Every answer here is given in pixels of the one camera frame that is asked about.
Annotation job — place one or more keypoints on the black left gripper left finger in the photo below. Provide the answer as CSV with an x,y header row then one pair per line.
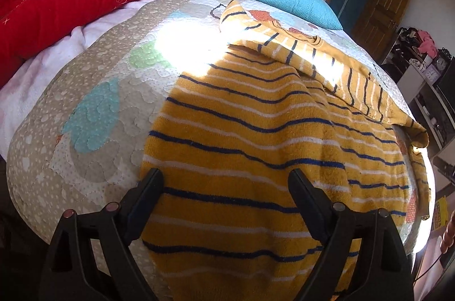
x,y
89,256

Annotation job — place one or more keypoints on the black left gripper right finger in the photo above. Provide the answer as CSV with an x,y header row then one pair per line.
x,y
382,270

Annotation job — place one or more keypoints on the yellow striped knit sweater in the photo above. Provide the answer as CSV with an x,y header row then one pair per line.
x,y
226,139

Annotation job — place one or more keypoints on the patchwork heart quilt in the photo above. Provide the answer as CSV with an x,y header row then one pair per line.
x,y
82,144

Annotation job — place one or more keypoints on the small desk clock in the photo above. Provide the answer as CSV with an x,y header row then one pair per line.
x,y
431,74

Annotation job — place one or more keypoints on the cluttered shelf unit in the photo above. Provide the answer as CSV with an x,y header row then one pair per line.
x,y
406,66

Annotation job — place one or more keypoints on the pink cloth on shelf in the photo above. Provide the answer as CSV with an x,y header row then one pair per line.
x,y
427,45

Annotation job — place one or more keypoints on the brown wooden door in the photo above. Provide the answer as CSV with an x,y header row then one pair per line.
x,y
377,25

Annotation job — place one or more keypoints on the turquoise knit pillow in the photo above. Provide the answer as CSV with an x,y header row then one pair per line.
x,y
288,0

